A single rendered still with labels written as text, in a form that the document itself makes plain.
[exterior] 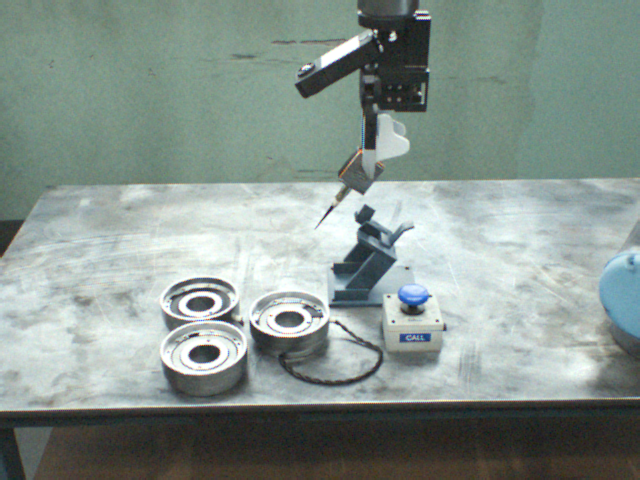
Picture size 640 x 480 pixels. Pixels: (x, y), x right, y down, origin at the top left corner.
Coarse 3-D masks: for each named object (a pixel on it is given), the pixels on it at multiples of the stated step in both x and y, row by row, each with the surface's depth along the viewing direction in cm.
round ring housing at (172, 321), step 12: (204, 276) 109; (168, 288) 106; (180, 288) 108; (192, 288) 109; (216, 288) 109; (228, 288) 108; (168, 300) 106; (192, 300) 107; (204, 300) 107; (216, 300) 106; (168, 312) 102; (192, 312) 103; (204, 312) 103; (228, 312) 102; (168, 324) 102; (180, 324) 101
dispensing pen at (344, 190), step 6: (354, 156) 103; (348, 162) 104; (342, 168) 105; (342, 186) 106; (342, 192) 106; (348, 192) 106; (336, 198) 106; (342, 198) 106; (336, 204) 107; (330, 210) 107; (324, 216) 108
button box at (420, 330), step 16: (384, 304) 103; (400, 304) 102; (432, 304) 102; (384, 320) 103; (400, 320) 99; (416, 320) 99; (432, 320) 99; (400, 336) 99; (416, 336) 99; (432, 336) 100; (400, 352) 101; (416, 352) 101; (432, 352) 101
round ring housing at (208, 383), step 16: (176, 336) 98; (192, 336) 100; (224, 336) 99; (240, 336) 98; (160, 352) 94; (192, 352) 97; (208, 352) 98; (224, 352) 96; (240, 352) 96; (192, 368) 94; (208, 368) 94; (224, 368) 92; (240, 368) 94; (176, 384) 93; (192, 384) 92; (208, 384) 92; (224, 384) 93
